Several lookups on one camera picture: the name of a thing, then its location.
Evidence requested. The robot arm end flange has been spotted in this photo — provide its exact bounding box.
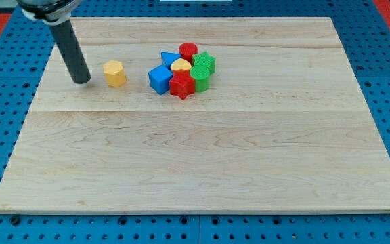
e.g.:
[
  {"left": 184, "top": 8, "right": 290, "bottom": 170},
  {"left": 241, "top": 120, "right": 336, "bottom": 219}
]
[{"left": 17, "top": 0, "right": 83, "bottom": 26}]

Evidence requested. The wooden board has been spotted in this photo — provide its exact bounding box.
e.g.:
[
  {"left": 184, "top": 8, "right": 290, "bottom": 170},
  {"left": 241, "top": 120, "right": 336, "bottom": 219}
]
[{"left": 0, "top": 17, "right": 390, "bottom": 215}]

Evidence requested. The red star block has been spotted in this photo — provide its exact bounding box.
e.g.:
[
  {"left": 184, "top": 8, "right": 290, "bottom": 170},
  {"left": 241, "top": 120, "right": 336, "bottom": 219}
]
[{"left": 169, "top": 70, "right": 196, "bottom": 100}]

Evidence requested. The green cylinder block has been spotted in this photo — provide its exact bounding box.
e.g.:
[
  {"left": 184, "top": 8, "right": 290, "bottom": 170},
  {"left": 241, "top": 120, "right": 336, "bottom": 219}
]
[{"left": 190, "top": 66, "right": 210, "bottom": 92}]

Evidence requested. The blue cube block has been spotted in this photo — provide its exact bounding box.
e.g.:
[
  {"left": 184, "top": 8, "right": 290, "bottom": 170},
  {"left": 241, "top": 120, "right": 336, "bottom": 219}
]
[{"left": 148, "top": 65, "right": 173, "bottom": 95}]

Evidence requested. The yellow heart block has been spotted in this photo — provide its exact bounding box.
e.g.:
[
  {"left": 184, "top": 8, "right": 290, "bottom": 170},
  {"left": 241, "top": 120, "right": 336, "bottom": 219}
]
[{"left": 170, "top": 58, "right": 192, "bottom": 72}]

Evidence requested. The green star block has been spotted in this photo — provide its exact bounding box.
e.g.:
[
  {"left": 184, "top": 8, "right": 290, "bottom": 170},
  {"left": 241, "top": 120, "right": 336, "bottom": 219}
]
[{"left": 192, "top": 52, "right": 216, "bottom": 74}]

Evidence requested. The blue triangle block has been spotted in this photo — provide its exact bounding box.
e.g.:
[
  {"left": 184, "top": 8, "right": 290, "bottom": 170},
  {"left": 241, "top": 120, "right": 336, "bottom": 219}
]
[{"left": 160, "top": 52, "right": 181, "bottom": 69}]

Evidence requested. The red cylinder block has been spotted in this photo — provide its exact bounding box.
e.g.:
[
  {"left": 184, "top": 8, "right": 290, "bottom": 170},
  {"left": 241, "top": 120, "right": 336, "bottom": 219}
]
[{"left": 179, "top": 42, "right": 198, "bottom": 64}]

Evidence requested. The yellow hexagon block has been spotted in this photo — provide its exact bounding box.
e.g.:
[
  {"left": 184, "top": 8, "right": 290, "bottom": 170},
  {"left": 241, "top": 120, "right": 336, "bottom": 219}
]
[{"left": 103, "top": 60, "right": 127, "bottom": 87}]

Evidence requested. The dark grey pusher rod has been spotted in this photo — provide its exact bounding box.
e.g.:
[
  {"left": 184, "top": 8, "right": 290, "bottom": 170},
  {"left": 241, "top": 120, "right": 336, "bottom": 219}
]
[{"left": 49, "top": 20, "right": 91, "bottom": 85}]

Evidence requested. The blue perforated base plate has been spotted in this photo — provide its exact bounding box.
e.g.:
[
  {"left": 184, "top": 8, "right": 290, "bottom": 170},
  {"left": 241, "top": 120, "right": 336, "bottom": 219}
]
[{"left": 0, "top": 1, "right": 390, "bottom": 243}]

